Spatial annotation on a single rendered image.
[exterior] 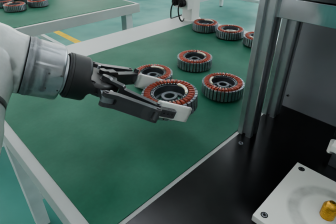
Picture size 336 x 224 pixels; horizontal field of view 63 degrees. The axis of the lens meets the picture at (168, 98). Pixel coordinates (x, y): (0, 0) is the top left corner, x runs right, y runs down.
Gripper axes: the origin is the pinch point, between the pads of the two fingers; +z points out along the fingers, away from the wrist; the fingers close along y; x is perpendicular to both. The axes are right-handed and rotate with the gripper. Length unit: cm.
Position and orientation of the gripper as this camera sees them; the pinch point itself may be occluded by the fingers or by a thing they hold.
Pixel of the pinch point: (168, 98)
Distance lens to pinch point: 55.1
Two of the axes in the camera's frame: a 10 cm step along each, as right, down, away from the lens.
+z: 8.4, 1.9, 5.1
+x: 3.9, -8.6, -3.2
